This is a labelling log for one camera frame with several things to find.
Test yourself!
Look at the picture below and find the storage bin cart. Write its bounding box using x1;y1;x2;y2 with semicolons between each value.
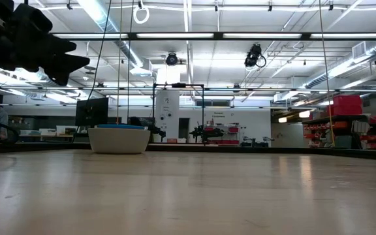
302;114;376;150

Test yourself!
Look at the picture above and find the black hanging cable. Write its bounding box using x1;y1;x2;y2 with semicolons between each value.
84;0;113;102

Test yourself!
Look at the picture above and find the black overhead camera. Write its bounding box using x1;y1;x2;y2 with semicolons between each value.
243;42;268;71

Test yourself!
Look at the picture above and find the white square pillar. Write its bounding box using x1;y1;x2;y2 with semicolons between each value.
155;89;181;144

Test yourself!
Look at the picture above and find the yellow hanging cable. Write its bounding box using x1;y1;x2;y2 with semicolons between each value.
318;0;336;148

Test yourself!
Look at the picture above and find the black computer monitor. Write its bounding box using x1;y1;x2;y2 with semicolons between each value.
74;97;110;128

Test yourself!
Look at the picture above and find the black table frame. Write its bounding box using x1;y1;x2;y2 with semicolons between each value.
0;140;376;162

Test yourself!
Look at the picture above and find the overhead frame light bar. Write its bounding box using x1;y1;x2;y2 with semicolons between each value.
50;31;376;42

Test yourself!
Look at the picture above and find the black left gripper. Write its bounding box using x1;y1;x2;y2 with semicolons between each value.
0;0;91;87

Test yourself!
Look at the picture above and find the stack of red bins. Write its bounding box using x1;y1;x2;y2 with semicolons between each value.
332;95;364;116

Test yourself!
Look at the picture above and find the large white bowl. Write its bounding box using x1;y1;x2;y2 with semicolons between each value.
87;127;151;155

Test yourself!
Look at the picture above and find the silver ventilation duct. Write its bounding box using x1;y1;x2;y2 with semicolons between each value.
305;40;376;89
76;0;145;69

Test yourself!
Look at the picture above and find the white shelf with red bins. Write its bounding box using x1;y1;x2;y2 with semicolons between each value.
204;123;241;146

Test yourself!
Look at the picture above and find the white hanging ring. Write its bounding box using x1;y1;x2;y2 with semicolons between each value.
133;4;151;25

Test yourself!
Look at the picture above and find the thin hanging cable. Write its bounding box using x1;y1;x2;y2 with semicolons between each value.
126;0;135;123
115;0;123;125

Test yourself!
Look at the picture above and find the light blue plastic bowl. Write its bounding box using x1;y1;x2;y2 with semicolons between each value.
95;123;147;131

